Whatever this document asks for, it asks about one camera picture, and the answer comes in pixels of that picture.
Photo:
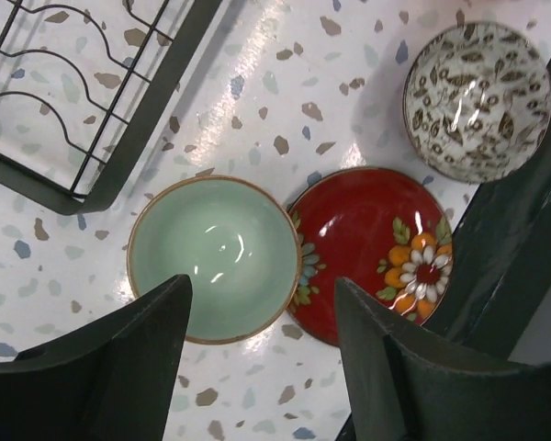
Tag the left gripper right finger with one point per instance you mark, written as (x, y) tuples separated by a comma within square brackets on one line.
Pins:
[(407, 383)]

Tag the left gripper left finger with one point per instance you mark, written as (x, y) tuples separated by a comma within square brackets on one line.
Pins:
[(112, 379)]

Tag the red floral plate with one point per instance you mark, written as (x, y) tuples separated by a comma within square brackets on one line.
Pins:
[(379, 228)]

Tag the celadon green bowl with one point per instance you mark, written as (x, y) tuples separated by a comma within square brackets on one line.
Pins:
[(234, 241)]

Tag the black wire dish rack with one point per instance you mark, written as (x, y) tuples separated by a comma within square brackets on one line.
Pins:
[(83, 85)]

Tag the leaf patterned bowl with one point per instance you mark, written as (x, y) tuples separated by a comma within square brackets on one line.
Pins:
[(477, 102)]

